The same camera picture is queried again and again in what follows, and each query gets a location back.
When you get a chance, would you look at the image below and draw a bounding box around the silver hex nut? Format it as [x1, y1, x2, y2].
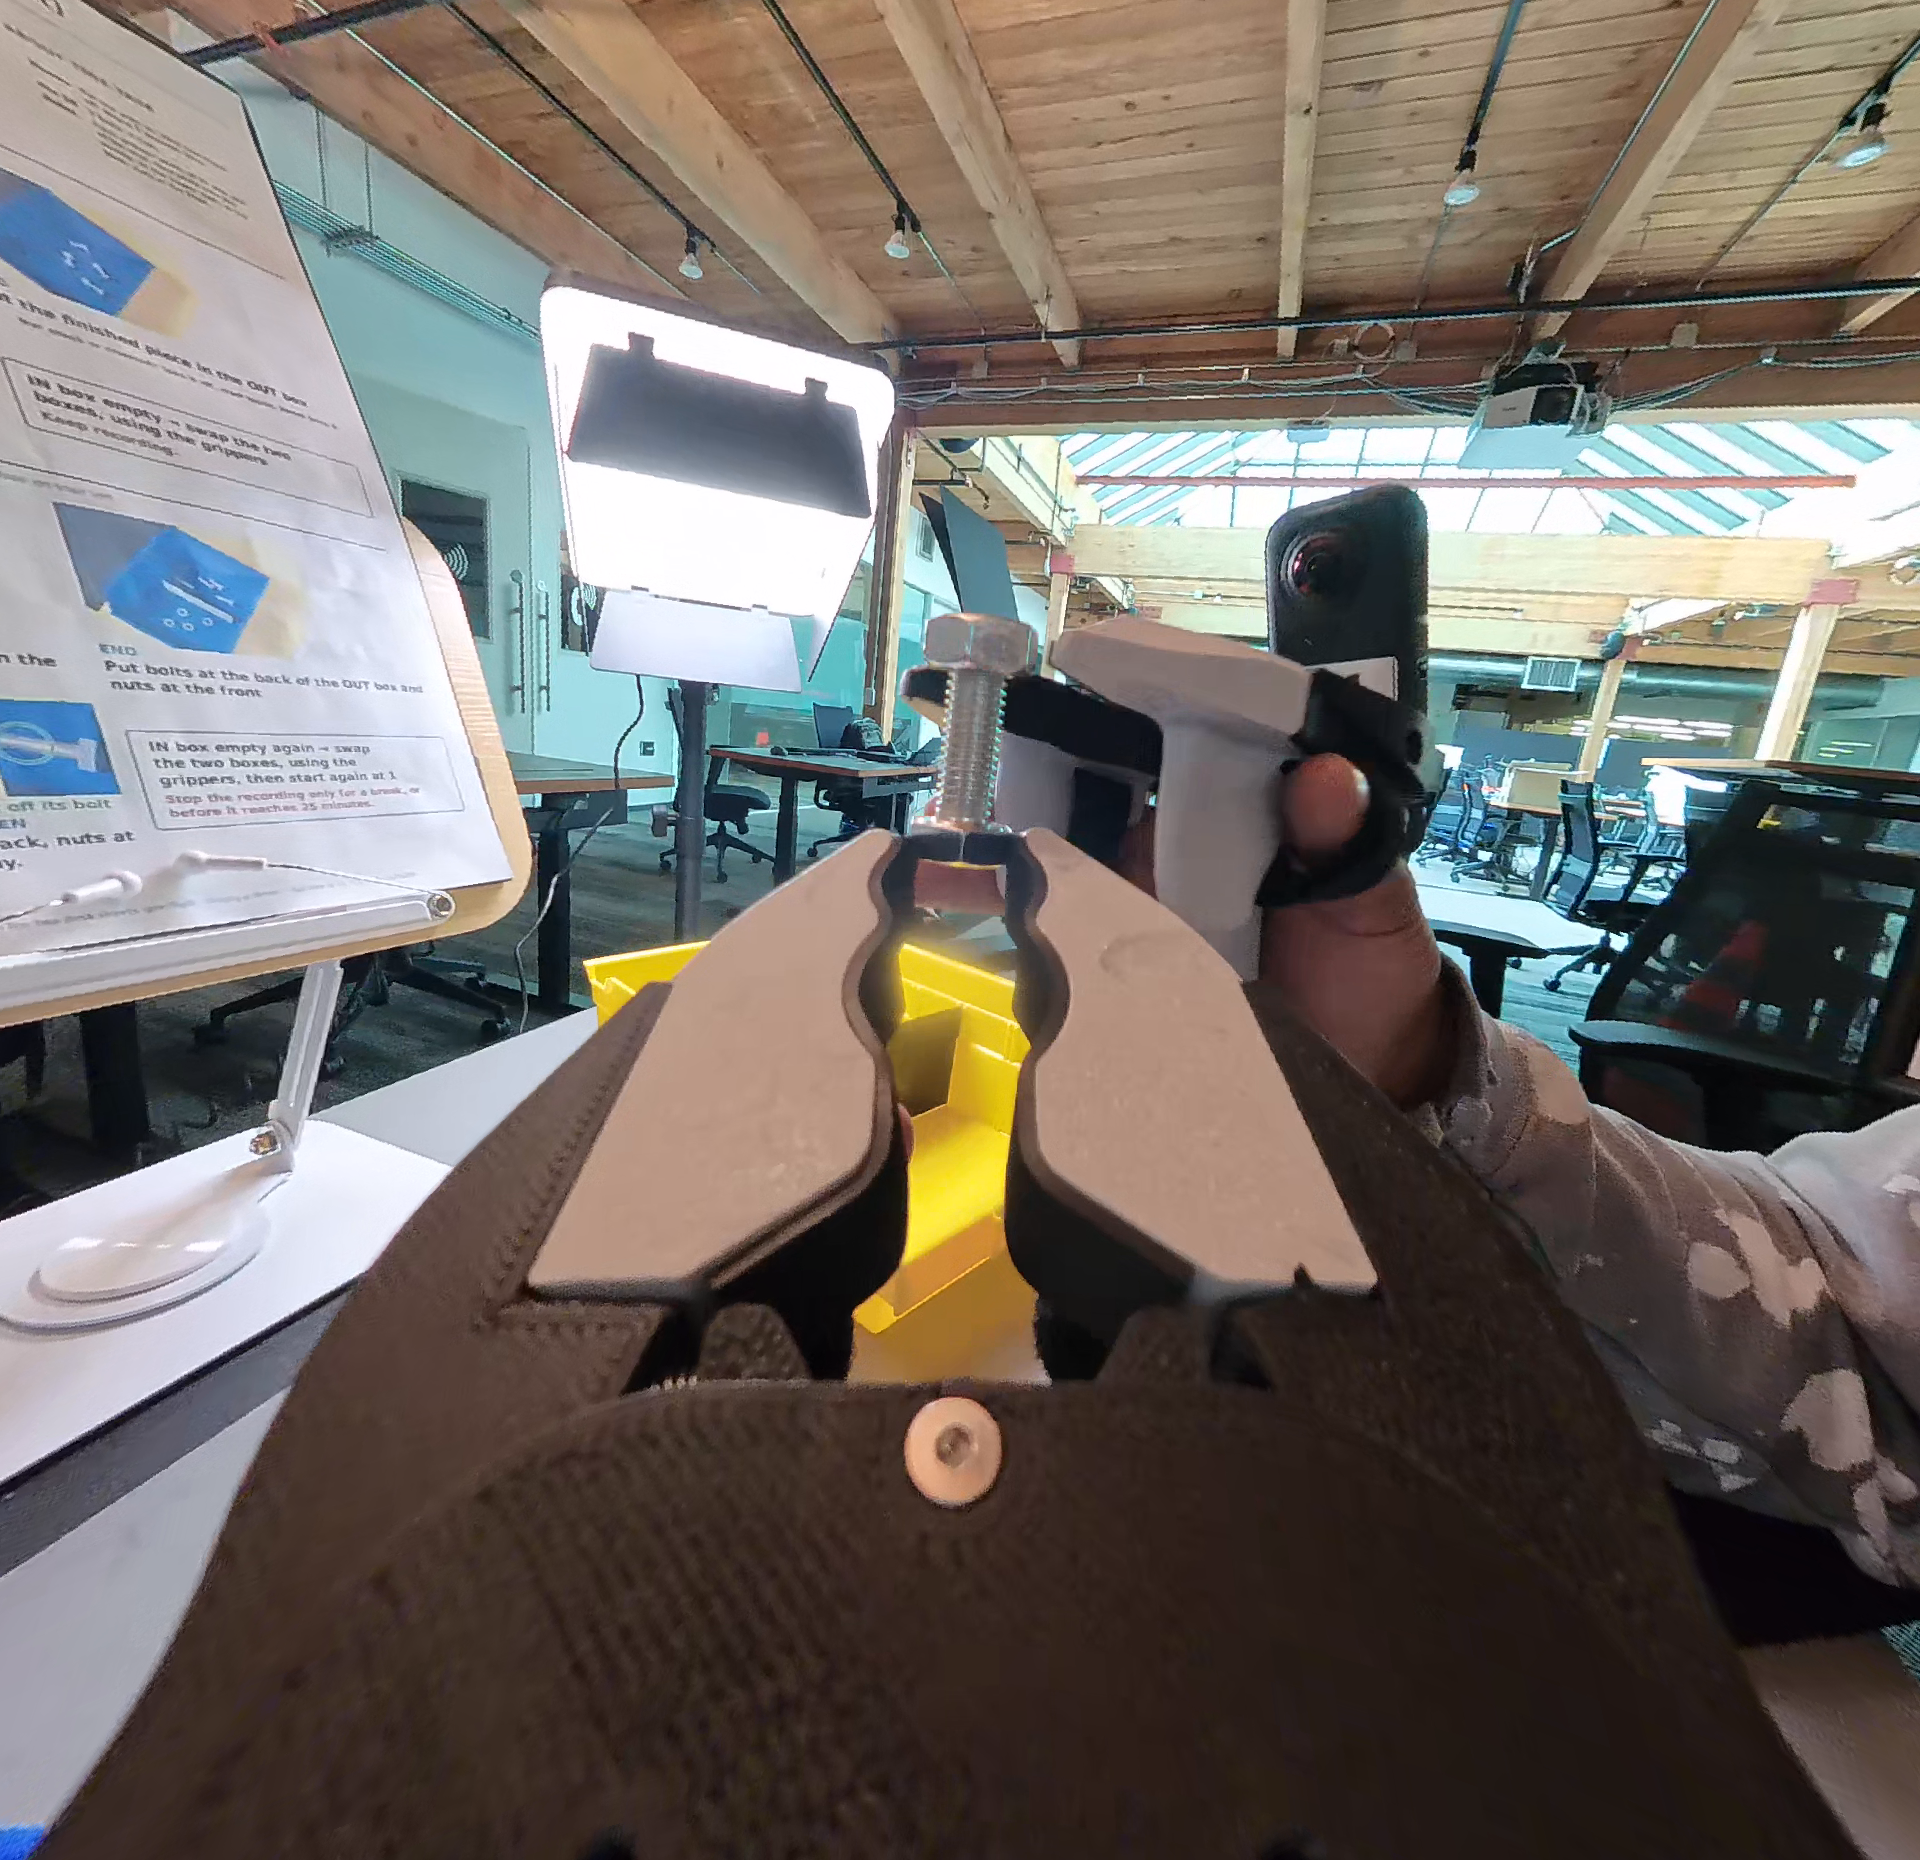
[926, 614, 1039, 678]

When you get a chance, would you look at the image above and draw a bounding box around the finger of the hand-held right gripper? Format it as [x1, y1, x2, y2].
[993, 733, 1169, 877]
[1003, 616, 1319, 744]

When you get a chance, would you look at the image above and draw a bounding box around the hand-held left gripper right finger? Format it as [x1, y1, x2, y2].
[987, 828, 1379, 1309]

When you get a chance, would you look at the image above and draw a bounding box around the yellow plastic bin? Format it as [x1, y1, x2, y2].
[581, 938, 1054, 1339]

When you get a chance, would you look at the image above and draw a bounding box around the black bin divider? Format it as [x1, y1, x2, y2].
[891, 1005, 965, 1115]

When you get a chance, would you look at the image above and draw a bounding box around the printed instruction sheet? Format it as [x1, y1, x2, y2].
[0, 0, 512, 925]

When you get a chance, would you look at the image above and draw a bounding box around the instruction sheet on stand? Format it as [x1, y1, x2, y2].
[0, 517, 534, 1486]

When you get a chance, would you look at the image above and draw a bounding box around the studio light panel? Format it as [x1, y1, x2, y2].
[539, 273, 899, 692]

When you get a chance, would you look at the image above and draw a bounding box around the person's right hand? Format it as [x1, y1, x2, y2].
[1260, 754, 1481, 1120]

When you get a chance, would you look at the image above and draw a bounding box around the person's right forearm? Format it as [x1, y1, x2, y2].
[1419, 975, 1920, 1584]

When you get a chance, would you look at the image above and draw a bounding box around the black panel board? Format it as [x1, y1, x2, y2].
[923, 486, 1022, 661]

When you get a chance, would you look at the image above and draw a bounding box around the ceiling projector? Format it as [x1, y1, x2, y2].
[1462, 361, 1606, 473]

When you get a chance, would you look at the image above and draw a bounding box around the silver bolt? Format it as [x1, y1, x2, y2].
[900, 667, 1030, 863]

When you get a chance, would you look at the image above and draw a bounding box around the black mesh office chair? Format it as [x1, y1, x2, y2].
[1576, 781, 1920, 1141]

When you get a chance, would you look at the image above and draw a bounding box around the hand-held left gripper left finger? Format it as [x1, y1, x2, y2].
[524, 831, 913, 1306]

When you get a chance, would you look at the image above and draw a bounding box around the wooden office desk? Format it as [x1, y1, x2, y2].
[709, 740, 940, 890]
[507, 749, 680, 1011]

